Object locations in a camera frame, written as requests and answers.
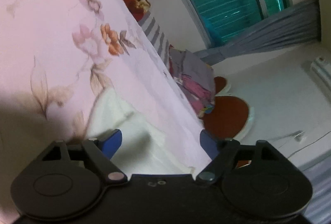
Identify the grey right curtain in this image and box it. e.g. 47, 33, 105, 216
195, 0, 321, 65

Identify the white wall cable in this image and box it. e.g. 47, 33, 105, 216
266, 55, 331, 160

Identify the white knitted garment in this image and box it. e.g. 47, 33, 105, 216
86, 88, 195, 177

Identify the pink floral bedsheet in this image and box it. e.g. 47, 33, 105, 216
1, 0, 210, 223

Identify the red heart headboard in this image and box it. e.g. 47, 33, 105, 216
202, 77, 255, 141

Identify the grey striped pillow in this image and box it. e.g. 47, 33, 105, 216
138, 12, 170, 70

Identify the stack of folded clothes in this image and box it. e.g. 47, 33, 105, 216
169, 47, 216, 118

